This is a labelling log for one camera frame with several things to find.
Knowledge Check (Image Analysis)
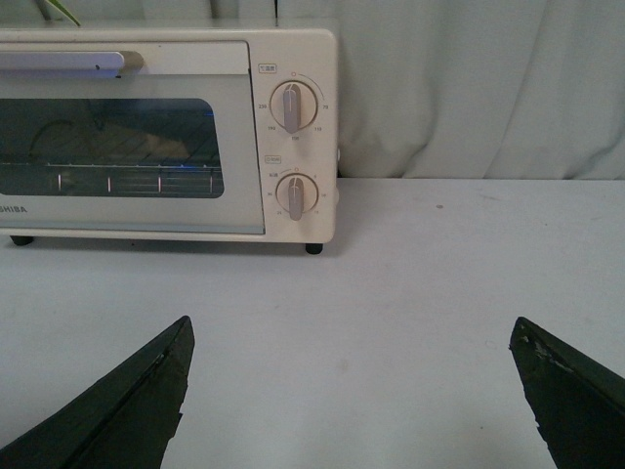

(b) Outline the black front left oven foot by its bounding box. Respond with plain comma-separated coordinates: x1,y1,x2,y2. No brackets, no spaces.
11,235,34,246

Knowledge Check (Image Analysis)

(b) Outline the cream toaster oven body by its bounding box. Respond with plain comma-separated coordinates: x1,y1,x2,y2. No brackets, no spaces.
1,20,338,245

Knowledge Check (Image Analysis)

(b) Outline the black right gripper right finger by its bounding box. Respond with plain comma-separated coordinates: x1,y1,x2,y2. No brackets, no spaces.
509,317,624,468

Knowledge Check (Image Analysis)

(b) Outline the green plant leaf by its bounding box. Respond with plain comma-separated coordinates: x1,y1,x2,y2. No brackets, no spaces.
47,0,81,26

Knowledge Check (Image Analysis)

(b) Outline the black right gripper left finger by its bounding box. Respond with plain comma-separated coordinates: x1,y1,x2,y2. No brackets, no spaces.
1,316,194,468

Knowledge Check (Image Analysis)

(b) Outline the black oven foot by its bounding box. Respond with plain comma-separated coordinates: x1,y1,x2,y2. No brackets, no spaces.
305,243,323,255
11,235,34,246

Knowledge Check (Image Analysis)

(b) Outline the glass oven door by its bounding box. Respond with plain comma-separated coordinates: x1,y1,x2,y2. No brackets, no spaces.
1,41,266,235

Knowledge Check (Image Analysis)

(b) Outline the silver oven door handle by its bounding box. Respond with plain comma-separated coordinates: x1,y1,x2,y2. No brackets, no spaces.
1,51,144,78

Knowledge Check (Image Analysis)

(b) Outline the upper temperature knob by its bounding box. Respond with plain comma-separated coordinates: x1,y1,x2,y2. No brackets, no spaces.
270,81,317,134

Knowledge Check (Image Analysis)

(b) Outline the black front right oven foot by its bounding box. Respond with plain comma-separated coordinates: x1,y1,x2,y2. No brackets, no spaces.
305,243,323,255

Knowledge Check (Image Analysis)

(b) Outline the white backdrop curtain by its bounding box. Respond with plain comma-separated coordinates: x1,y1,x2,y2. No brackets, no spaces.
1,1,624,180

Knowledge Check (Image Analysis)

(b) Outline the lower timer knob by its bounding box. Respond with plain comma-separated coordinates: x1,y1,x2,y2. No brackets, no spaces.
275,173,318,221

